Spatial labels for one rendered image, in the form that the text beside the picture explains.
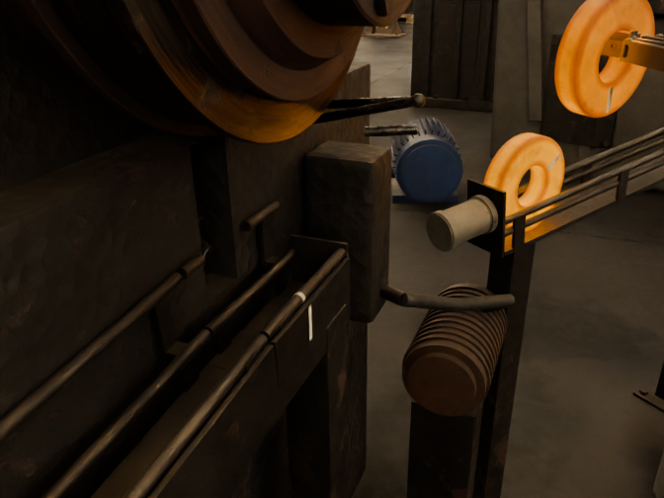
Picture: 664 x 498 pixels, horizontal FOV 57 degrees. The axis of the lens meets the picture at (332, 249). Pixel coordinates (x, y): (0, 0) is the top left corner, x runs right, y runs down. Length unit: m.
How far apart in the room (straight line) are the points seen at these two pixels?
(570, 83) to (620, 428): 1.03
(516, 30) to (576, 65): 2.47
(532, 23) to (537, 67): 0.21
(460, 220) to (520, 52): 2.44
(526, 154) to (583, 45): 0.20
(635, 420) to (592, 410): 0.10
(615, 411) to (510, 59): 2.04
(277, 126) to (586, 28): 0.43
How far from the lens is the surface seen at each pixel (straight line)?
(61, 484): 0.51
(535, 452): 1.55
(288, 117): 0.55
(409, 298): 0.85
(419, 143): 2.66
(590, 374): 1.83
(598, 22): 0.84
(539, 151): 0.98
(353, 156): 0.78
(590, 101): 0.86
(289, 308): 0.61
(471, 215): 0.91
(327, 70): 0.57
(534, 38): 3.23
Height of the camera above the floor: 1.02
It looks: 25 degrees down
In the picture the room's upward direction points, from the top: 1 degrees counter-clockwise
